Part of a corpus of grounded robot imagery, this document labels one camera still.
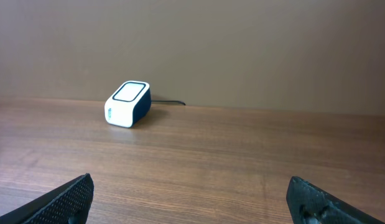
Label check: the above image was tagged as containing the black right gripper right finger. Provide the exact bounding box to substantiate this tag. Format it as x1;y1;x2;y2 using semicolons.
286;176;384;224

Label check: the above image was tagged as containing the white barcode scanner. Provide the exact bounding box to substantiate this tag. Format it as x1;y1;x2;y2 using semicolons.
104;80;152;128

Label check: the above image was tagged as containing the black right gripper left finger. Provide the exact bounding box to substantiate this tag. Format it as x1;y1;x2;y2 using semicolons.
0;173;94;224

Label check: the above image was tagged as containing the black scanner cable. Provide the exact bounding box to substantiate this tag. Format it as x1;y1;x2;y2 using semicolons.
151;100;187;106

